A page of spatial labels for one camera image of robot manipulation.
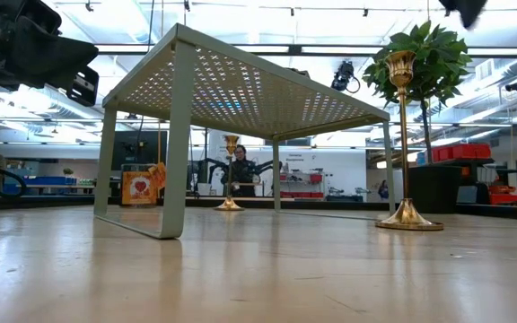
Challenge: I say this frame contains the orange heart-print candle tin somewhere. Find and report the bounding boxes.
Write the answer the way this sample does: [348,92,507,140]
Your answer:
[121,161,168,206]

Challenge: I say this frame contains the gold candlestick holder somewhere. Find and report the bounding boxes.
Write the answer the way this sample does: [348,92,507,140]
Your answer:
[213,134,245,212]
[375,49,444,231]

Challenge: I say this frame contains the green leafy plant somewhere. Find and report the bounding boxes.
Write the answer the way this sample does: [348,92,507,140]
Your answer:
[362,20,474,165]

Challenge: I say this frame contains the blue storage crates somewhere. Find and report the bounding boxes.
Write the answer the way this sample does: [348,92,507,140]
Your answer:
[3,175,78,188]

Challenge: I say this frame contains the black monitor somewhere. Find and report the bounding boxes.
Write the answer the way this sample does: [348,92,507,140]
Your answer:
[111,129,169,172]

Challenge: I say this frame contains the red storage bins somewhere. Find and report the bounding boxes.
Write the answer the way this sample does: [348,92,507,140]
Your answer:
[431,143,493,164]

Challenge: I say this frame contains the black plant pot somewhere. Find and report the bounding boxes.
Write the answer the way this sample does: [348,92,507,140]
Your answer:
[408,164,464,214]

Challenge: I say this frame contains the orange storage bins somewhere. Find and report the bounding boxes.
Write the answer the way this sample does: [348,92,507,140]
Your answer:
[488,184,517,206]

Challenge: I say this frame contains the green perforated metal shelf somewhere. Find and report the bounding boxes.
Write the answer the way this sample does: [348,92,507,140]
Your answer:
[92,22,397,240]

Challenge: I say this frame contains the tool rack with red bins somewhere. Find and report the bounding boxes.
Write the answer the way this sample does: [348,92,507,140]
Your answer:
[279,169,325,200]

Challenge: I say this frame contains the black background robot arms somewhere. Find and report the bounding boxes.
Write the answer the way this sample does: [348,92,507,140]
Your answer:
[186,156,283,198]

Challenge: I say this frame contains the thick black cable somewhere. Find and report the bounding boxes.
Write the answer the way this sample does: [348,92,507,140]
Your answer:
[0,154,29,198]

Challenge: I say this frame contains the yellow hanging cord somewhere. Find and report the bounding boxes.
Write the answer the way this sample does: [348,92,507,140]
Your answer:
[156,120,162,199]

